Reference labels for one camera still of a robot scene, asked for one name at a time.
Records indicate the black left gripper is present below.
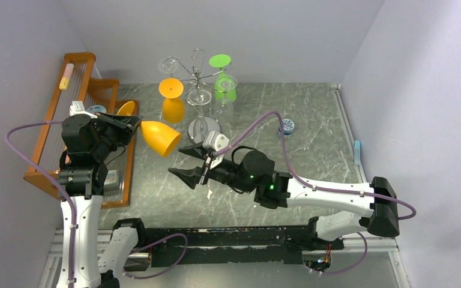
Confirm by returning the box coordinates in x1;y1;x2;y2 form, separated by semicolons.
93;111;143;160

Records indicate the orange goblet front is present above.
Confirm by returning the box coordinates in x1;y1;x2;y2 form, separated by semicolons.
139;120;181;157

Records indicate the orange goblet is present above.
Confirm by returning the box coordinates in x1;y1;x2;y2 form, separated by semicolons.
139;120;181;157
158;77;185;124

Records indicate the clear champagne flute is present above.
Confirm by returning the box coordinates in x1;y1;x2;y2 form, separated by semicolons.
187;88;212;143

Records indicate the small clear wine glass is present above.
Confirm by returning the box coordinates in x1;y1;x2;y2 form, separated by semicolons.
157;57;179;77

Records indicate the green wine glass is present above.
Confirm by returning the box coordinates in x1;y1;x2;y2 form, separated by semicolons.
209;54;237;102

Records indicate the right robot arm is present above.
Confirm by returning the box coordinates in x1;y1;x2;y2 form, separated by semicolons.
168;144;400;249

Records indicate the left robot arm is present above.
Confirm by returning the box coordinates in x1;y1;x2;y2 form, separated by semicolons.
57;113;148;287

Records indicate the chrome wine glass rack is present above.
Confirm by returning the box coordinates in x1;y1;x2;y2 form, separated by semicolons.
158;54;237;143

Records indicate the blue packaged tool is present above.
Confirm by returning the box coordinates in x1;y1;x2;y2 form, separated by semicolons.
86;105;107;114

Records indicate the small white card box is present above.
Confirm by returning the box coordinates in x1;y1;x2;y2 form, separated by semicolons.
104;169;120;189

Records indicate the pink yellow marker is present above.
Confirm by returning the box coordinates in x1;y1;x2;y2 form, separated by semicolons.
59;63;74;91

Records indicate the blue white round tin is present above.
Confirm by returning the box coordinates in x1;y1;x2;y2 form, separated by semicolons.
277;119;295;140

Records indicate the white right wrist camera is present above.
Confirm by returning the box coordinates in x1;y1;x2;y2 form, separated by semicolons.
202;130;230;170

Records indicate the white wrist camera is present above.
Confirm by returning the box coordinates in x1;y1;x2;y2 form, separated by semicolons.
202;130;230;170
69;101;98;119

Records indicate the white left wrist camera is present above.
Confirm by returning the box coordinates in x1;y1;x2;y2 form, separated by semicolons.
69;101;98;119

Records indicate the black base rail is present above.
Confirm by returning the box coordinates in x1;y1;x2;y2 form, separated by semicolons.
132;225;344;268

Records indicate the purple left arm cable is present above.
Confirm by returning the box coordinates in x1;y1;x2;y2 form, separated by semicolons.
5;121;78;288

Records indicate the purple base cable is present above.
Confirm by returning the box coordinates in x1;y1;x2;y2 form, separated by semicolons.
121;233;188;281

